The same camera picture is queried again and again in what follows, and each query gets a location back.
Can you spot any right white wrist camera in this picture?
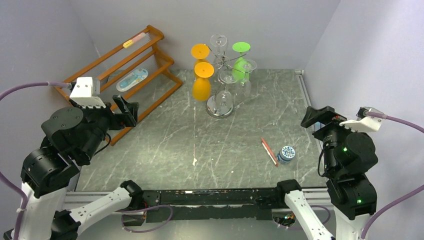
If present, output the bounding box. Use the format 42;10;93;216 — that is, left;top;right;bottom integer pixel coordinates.
338;106;385;133

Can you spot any orange wooden shelf rack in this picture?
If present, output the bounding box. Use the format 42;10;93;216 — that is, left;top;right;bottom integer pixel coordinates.
63;25;183;122

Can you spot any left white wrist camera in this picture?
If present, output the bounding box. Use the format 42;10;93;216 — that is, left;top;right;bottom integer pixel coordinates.
69;76;106;109

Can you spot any chrome wire wine glass rack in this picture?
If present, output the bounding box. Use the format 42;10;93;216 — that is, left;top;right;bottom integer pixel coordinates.
206;34;257;119

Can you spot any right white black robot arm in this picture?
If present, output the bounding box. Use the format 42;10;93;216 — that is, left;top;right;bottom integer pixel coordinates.
274;106;382;240

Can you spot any orange plastic goblet front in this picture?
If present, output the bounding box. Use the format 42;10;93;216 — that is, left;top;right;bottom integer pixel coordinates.
192;62;215;102

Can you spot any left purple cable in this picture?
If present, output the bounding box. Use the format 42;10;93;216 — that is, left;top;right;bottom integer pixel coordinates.
0;81;72;240

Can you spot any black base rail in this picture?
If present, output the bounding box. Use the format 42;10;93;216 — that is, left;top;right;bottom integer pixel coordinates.
66;187;332;223

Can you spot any orange plastic goblet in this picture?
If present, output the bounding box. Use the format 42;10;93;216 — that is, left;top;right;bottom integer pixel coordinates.
191;43;210;69
192;62;215;102

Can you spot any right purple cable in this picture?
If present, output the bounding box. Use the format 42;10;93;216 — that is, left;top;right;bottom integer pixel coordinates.
360;111;424;240

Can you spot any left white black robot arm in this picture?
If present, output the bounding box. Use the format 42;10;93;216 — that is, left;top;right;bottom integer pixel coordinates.
3;95;144;240

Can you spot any small clear wine glass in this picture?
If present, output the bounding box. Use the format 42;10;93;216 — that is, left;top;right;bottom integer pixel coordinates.
210;34;228;67

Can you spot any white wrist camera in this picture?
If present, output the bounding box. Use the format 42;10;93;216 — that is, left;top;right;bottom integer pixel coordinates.
338;106;385;133
69;76;106;109

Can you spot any red pencil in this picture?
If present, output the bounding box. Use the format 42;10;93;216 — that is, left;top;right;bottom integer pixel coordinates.
261;137;278;167

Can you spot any blue white blister pack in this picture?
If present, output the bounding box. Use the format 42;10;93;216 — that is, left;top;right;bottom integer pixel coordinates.
116;68;149;92

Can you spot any purple cable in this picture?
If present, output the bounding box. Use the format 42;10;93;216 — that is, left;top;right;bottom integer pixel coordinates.
360;111;424;240
0;81;72;240

